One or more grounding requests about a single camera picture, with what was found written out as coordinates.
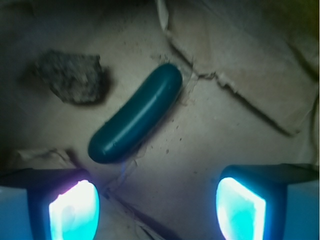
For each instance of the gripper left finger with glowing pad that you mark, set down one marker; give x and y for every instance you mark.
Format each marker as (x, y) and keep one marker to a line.
(48, 204)

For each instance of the brown rock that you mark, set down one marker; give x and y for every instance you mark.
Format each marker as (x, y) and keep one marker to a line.
(75, 78)

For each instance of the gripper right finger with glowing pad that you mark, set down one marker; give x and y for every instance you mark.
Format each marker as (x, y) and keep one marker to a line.
(269, 202)

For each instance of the dark green plastic pickle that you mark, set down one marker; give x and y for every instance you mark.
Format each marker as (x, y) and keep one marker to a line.
(124, 131)

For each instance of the brown paper bag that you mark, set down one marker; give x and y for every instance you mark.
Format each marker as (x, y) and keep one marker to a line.
(250, 96)

